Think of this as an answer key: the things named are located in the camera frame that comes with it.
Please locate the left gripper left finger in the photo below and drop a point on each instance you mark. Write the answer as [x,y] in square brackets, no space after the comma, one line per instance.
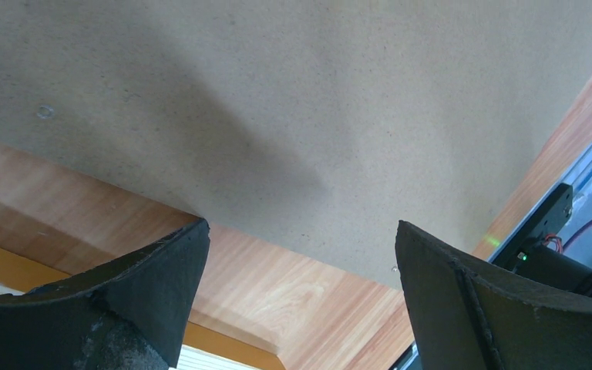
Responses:
[186,261]

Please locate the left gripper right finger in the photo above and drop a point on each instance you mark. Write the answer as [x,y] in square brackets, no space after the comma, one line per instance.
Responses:
[468,314]

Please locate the brown backing board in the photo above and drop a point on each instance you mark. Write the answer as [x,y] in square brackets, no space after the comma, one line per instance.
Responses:
[313,125]

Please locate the wooden picture frame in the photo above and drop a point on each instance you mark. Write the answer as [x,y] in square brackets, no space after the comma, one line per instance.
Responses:
[107,317]

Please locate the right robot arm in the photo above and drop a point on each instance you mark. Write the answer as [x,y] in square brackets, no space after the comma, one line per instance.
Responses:
[544,265]

